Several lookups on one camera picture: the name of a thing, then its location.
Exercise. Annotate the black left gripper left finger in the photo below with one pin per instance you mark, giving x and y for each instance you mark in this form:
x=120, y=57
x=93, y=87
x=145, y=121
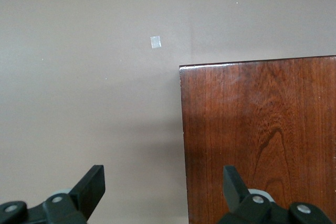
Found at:
x=89, y=192

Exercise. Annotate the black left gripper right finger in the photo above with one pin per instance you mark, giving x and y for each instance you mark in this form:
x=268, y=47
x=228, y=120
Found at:
x=233, y=192

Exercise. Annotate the dark brown wooden cabinet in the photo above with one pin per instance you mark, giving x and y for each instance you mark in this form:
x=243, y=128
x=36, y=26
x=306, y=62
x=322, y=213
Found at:
x=262, y=116

